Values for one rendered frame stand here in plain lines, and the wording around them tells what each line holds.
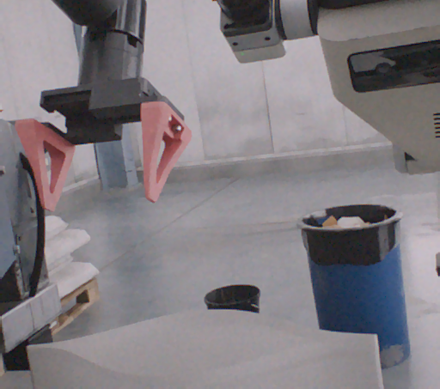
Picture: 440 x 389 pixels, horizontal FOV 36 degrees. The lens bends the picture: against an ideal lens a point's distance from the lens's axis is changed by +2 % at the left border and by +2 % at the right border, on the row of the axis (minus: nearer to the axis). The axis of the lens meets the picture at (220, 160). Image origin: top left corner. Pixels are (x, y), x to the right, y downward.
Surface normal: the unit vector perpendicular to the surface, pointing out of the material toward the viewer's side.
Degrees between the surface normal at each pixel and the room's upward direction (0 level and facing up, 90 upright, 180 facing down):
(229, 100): 90
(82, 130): 61
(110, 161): 90
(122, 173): 90
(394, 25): 40
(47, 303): 90
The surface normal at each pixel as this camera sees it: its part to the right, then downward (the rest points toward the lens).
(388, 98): -0.14, 0.75
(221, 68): -0.29, 0.15
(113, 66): 0.23, -0.35
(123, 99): -0.32, -0.35
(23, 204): 0.95, -0.10
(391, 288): 0.54, 0.07
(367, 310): -0.01, 0.17
